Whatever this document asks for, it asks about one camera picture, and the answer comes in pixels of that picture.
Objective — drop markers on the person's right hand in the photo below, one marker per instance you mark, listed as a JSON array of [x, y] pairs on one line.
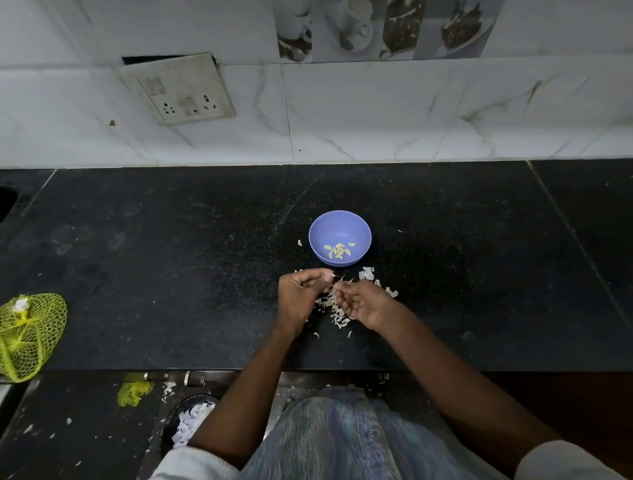
[[367, 304]]

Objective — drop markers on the person's left hand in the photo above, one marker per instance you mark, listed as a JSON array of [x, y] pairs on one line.
[[295, 306]]

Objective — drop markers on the person's left thumb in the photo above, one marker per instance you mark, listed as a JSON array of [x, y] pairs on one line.
[[320, 275]]

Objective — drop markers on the person's right thumb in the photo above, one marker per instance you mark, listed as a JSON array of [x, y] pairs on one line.
[[352, 285]]

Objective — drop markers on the garlic clove with skin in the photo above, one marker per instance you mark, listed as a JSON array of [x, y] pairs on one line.
[[337, 280]]

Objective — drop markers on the person's right forearm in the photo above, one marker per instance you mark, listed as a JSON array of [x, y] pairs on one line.
[[460, 390]]

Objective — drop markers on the person's left forearm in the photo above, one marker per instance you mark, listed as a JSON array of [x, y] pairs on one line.
[[242, 400]]

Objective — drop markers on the pile of white garlic skins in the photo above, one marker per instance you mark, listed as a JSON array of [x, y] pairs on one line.
[[338, 311]]

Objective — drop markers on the pile of peeled garlic cloves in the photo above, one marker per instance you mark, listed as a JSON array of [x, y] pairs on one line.
[[339, 250]]

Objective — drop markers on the blue plastic bowl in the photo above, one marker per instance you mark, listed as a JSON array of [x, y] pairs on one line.
[[340, 237]]

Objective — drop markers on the blue patterned garment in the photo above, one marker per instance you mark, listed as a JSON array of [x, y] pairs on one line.
[[346, 440]]

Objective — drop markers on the black bin with garlic skins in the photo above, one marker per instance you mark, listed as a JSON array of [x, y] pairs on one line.
[[190, 420]]

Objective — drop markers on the yellow mesh scrap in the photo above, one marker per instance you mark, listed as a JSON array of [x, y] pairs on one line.
[[132, 391]]

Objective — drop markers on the white shirt sleeve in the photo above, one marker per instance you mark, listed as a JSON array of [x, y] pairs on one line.
[[566, 462], [190, 467]]

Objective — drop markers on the picture tile with cups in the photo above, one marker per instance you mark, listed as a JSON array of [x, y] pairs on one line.
[[381, 27]]

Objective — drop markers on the yellow mesh bag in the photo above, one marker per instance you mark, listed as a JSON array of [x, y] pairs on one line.
[[27, 341]]

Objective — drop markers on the white wall socket plate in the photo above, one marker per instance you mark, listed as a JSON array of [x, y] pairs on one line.
[[179, 89]]

